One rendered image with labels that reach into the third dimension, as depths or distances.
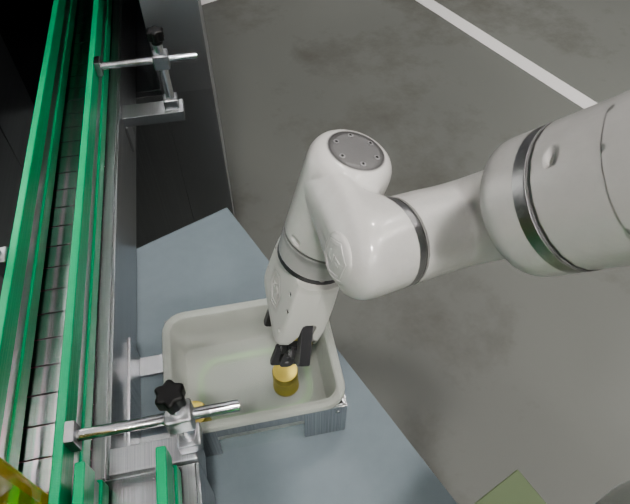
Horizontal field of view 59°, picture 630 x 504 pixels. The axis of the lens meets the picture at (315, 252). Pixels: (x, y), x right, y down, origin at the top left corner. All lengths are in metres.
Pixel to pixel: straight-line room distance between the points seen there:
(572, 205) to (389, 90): 2.34
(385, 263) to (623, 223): 0.18
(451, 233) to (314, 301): 0.16
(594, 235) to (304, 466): 0.57
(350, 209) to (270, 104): 2.10
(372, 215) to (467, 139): 2.00
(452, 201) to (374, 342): 1.29
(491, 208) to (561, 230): 0.04
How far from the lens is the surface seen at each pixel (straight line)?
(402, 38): 2.97
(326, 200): 0.45
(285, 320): 0.57
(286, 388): 0.77
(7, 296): 0.73
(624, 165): 0.28
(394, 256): 0.41
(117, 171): 0.96
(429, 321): 1.79
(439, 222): 0.45
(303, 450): 0.79
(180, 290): 0.93
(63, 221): 0.90
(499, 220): 0.32
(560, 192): 0.29
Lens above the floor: 1.49
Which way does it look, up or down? 51 degrees down
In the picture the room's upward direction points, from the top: straight up
